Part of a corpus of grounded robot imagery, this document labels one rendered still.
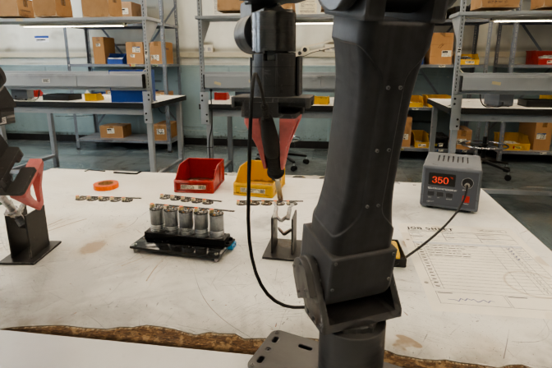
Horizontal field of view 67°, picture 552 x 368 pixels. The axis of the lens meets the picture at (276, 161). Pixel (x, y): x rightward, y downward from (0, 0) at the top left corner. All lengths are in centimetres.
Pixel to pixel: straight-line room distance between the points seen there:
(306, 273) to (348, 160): 11
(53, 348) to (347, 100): 42
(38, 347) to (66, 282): 14
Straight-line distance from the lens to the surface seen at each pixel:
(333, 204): 36
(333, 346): 41
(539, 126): 511
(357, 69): 32
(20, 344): 59
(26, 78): 372
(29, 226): 77
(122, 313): 59
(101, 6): 342
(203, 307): 58
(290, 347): 49
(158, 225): 76
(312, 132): 511
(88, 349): 55
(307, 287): 39
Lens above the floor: 106
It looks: 14 degrees down
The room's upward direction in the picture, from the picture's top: straight up
